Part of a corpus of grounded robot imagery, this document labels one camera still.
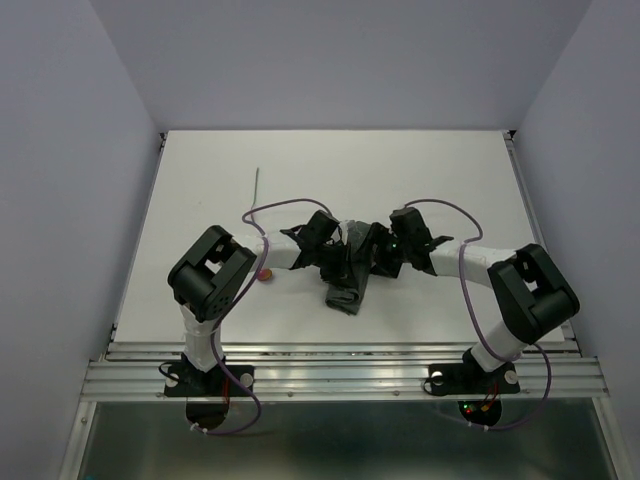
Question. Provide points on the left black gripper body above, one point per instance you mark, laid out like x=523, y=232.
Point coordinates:
x=317, y=246

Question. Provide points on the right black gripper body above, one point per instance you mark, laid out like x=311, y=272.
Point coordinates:
x=404, y=248

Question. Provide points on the dark grey cloth napkin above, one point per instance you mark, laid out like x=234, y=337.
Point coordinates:
x=348, y=301

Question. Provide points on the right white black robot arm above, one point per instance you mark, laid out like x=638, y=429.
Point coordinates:
x=532, y=295

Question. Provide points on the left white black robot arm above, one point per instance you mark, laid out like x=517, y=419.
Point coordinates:
x=217, y=271

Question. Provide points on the iridescent rainbow spoon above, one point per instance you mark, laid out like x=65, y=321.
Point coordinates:
x=265, y=275

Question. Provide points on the silver metal fork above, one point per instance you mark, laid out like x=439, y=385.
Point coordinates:
x=255, y=188

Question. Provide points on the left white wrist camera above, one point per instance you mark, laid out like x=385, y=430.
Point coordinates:
x=343, y=230

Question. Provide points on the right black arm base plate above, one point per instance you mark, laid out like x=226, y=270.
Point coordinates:
x=447, y=379

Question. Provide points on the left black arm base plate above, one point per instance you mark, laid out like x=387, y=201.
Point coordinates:
x=210, y=382

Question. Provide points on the aluminium front rail frame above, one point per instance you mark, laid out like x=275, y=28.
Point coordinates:
x=127, y=372

